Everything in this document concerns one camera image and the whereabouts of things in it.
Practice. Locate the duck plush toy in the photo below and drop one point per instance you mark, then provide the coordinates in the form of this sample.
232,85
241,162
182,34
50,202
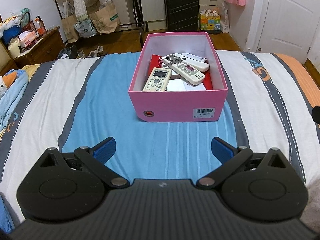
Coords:
6,82

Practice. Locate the bunch of keys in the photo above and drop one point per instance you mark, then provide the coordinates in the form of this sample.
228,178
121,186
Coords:
173,59

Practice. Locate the pink cardboard box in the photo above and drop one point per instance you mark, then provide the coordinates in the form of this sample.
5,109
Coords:
175,105

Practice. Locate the white knit scarf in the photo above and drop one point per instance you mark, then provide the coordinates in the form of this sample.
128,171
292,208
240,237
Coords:
78,0

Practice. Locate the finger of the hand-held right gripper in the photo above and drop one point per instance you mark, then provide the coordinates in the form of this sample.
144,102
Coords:
317,115

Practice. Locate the white green plastic bag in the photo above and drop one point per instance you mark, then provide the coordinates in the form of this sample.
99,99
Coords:
86,28

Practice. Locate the colourful gift bag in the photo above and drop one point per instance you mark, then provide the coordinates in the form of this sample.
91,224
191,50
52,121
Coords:
210,22

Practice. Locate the black suitcase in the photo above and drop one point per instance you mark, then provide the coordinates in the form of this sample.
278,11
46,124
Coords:
181,10

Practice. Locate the light blue blanket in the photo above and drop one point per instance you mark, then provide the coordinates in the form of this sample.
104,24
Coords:
15,105

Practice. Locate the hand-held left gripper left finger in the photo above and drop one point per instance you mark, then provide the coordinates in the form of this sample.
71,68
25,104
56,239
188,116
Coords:
105,150

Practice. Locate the large brown paper bag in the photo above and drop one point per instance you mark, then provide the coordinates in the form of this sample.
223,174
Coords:
105,18

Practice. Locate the tissue box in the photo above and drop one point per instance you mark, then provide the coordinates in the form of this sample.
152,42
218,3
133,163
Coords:
27,38

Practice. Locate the white door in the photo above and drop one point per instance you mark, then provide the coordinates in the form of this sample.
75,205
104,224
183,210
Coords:
287,17

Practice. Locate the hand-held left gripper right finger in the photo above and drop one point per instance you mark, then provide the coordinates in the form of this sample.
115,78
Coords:
221,150

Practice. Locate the white cube charger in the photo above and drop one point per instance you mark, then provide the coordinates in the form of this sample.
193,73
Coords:
196,87

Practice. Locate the red printed cloth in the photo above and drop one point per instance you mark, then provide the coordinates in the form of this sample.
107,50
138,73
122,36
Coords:
208,80

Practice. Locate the small brown paper bag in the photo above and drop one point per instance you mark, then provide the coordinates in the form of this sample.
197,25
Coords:
70,30

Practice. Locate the wooden nightstand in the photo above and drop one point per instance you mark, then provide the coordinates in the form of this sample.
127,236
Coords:
42,47

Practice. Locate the red basket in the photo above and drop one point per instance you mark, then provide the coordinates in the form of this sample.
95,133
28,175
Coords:
33,26

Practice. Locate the cream remote with display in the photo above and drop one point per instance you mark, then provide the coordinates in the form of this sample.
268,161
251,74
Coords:
156,80

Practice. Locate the striped bed sheet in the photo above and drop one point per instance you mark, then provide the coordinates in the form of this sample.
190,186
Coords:
62,92

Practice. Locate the black clothes rack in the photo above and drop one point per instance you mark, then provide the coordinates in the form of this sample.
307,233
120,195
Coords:
138,10

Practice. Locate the white remote with grey buttons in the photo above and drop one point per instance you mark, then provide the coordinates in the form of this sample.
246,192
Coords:
186,71

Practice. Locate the clear white plastic bag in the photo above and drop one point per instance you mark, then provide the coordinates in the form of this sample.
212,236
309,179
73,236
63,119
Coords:
225,17

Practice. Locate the pair of slippers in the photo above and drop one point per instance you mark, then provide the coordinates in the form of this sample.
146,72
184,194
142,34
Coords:
96,52

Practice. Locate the dark bag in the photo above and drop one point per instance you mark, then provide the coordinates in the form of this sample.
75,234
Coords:
67,52

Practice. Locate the white power bank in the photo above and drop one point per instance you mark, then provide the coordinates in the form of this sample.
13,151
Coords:
193,57

